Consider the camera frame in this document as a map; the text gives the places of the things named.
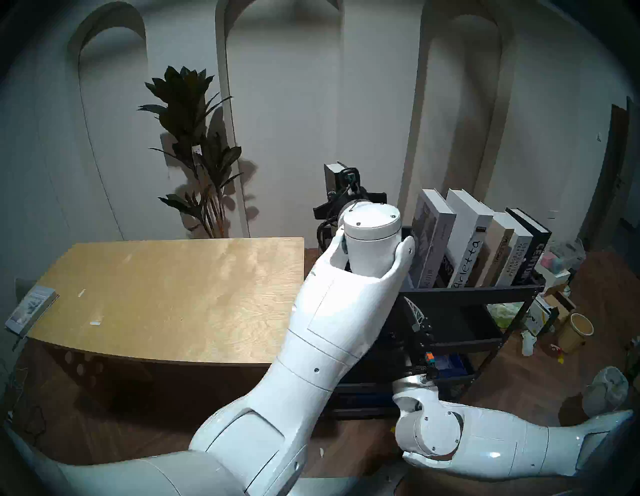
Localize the black Crime and Punishment book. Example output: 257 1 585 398
323 161 349 203

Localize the white Design Hotels yearbook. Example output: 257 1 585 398
495 220 535 287

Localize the dark green potted plant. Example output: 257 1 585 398
137 65 246 238

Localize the dark room door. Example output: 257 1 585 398
580 97 640 253

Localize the brown cardboard box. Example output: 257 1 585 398
542 290 576 321

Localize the grey Special Issue book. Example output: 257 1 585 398
407 188 457 291

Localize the yellow paper bucket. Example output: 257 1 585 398
556 313 595 354

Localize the black metal shelf cart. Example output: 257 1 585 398
318 226 547 418

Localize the white bagged trash bin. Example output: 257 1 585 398
581 366 630 419

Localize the white square box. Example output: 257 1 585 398
532 262 571 291

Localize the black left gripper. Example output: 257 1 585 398
313 186 388 221

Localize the thin grey cover book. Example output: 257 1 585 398
4 285 60 338

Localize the blue plastic bin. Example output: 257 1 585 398
434 354 469 379

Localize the green plastic bag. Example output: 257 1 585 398
486 302 525 328

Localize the black Century book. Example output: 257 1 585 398
505 207 552 286

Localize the clear plastic storage box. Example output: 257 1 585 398
542 239 587 275

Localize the white Arietta book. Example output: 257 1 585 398
440 188 495 289

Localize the white Welcome book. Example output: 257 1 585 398
475 210 516 288

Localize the light wooden table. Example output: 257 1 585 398
22 236 306 368

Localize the white green printed carton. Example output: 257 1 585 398
525 295 560 336

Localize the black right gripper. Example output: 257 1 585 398
395 295 436 377

